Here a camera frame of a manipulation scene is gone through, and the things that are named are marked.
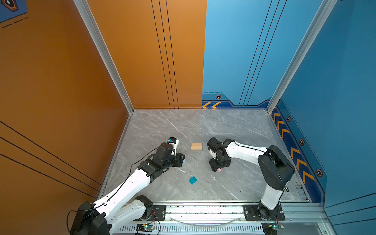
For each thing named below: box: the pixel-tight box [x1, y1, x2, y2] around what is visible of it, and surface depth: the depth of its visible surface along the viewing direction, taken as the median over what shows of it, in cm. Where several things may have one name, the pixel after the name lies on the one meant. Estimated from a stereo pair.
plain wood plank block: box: [190, 142, 203, 147], surface depth 101 cm
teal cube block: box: [188, 176, 198, 186], surface depth 86 cm
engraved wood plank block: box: [190, 145, 203, 151], surface depth 98 cm
